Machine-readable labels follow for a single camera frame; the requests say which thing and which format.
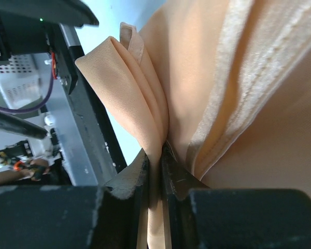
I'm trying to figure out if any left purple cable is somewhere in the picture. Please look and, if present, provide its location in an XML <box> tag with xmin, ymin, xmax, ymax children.
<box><xmin>0</xmin><ymin>77</ymin><xmax>54</xmax><ymax>115</ymax></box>

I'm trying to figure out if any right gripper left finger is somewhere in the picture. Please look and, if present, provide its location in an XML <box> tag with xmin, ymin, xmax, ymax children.
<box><xmin>0</xmin><ymin>151</ymin><xmax>149</xmax><ymax>248</ymax></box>

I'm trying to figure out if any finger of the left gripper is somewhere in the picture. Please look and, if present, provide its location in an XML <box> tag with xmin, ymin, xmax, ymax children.
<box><xmin>0</xmin><ymin>112</ymin><xmax>47</xmax><ymax>139</ymax></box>

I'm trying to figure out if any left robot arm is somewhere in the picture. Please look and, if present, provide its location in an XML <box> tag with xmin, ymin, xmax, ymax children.
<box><xmin>0</xmin><ymin>1</ymin><xmax>99</xmax><ymax>139</ymax></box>

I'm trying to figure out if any orange cloth napkin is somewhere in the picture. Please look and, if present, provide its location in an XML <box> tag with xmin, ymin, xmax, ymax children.
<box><xmin>76</xmin><ymin>1</ymin><xmax>311</xmax><ymax>248</ymax></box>

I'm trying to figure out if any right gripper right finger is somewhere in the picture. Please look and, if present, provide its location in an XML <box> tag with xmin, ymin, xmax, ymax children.
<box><xmin>161</xmin><ymin>145</ymin><xmax>311</xmax><ymax>248</ymax></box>

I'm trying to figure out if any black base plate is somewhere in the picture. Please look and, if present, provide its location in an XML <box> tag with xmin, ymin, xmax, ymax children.
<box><xmin>46</xmin><ymin>24</ymin><xmax>127</xmax><ymax>186</ymax></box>

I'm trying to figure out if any white perforated box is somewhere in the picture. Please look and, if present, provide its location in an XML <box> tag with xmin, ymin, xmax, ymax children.
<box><xmin>0</xmin><ymin>54</ymin><xmax>41</xmax><ymax>109</ymax></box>

